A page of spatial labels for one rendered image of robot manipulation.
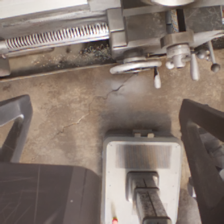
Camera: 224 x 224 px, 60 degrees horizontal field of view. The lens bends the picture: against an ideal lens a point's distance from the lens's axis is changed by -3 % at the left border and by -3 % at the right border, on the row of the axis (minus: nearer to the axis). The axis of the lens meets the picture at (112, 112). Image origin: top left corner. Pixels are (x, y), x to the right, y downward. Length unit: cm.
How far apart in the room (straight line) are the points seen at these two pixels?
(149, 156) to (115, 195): 34
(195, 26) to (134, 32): 19
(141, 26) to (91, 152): 113
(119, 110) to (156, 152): 42
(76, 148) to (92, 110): 31
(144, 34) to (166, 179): 100
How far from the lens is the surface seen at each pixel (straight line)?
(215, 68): 93
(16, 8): 78
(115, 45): 71
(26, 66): 119
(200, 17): 71
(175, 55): 65
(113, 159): 131
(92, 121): 152
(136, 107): 151
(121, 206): 145
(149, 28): 66
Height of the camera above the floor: 149
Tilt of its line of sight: 84 degrees down
